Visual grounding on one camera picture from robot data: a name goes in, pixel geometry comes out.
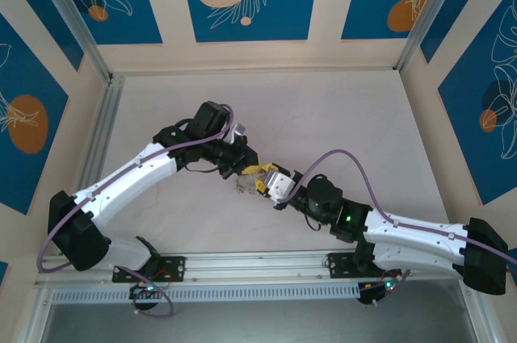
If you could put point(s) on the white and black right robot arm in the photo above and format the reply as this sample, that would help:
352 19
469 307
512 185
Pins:
416 238

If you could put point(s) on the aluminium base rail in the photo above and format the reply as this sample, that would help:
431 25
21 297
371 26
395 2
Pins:
262 264

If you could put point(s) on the black controller board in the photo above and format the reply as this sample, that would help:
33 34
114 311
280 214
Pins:
379 292
145 292

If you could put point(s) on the clear plastic bag with items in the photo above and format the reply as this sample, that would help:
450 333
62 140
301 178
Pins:
246 183

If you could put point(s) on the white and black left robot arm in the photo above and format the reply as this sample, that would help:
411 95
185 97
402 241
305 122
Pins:
121 189

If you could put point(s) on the aluminium side rail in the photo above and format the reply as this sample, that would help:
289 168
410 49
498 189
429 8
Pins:
99 145

